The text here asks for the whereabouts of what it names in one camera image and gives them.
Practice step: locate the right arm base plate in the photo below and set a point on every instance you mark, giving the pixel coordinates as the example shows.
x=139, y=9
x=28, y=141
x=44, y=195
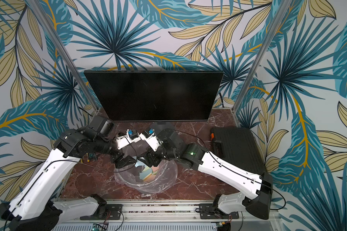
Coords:
x=206, y=211

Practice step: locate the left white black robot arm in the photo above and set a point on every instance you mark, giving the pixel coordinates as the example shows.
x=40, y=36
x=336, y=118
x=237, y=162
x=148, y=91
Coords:
x=33, y=210

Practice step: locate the green handled screwdriver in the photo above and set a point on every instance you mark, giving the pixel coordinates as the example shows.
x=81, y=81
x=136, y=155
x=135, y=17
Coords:
x=91, y=157

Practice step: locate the grey round monitor stand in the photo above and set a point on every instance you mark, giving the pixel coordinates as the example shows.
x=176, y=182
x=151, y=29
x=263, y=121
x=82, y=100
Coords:
x=161, y=125

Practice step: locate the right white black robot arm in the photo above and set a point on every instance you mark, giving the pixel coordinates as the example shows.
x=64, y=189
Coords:
x=254, y=190

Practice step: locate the pink sticky note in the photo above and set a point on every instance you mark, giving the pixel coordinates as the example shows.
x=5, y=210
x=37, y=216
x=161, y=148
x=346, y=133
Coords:
x=155, y=170

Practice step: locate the black computer monitor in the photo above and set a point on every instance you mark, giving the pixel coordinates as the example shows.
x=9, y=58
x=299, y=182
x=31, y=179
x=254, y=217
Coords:
x=155, y=95

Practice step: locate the blue sticky note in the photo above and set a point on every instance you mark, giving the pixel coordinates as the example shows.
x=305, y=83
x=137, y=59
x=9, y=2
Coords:
x=145, y=174

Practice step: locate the left aluminium frame post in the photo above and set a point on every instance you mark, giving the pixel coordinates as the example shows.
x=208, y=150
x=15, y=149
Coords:
x=59, y=46

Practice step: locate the right aluminium frame post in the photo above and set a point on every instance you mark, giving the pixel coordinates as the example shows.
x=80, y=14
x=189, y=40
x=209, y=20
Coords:
x=284, y=5

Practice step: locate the black plastic tool case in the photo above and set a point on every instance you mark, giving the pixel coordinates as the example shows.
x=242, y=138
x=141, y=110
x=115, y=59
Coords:
x=237, y=146

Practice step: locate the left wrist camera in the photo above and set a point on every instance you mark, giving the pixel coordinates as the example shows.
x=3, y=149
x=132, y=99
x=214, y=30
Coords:
x=130, y=137

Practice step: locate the aluminium frame post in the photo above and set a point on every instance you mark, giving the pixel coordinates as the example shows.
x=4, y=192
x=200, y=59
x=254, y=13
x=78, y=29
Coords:
x=59, y=46
x=284, y=5

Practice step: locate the aluminium front rail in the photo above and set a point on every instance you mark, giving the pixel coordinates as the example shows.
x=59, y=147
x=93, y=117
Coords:
x=145, y=211

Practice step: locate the clear plastic bin liner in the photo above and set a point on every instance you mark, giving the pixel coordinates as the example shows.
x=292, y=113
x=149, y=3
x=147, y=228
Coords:
x=164, y=179

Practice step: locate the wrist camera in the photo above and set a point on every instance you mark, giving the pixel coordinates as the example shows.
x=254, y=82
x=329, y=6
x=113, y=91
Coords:
x=150, y=137
x=130, y=137

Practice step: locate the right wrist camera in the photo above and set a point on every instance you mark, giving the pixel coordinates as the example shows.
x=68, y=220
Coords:
x=150, y=137

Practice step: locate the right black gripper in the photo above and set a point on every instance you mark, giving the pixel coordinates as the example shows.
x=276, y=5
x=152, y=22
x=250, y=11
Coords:
x=150, y=158

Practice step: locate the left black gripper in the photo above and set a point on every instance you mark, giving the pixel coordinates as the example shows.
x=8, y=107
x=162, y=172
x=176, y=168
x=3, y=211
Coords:
x=124, y=161

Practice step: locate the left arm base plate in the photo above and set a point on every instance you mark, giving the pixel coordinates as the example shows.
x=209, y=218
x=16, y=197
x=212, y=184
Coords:
x=106, y=212

